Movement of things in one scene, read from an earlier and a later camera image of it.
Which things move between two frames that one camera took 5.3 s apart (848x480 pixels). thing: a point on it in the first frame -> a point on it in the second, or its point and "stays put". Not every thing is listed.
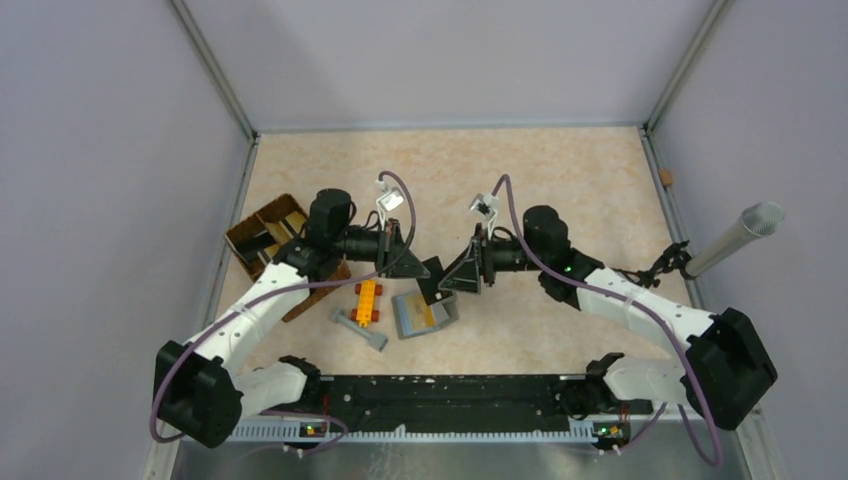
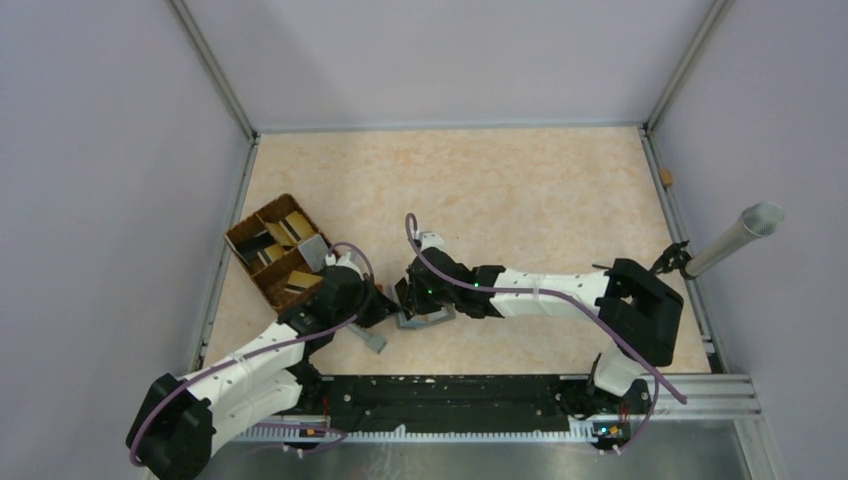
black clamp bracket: (672, 257) stays put
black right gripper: (466, 276) -> (414, 301)
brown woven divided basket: (256, 240) stays put
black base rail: (412, 403) stays put
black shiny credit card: (249, 247) stays put
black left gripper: (389, 241) -> (380, 304)
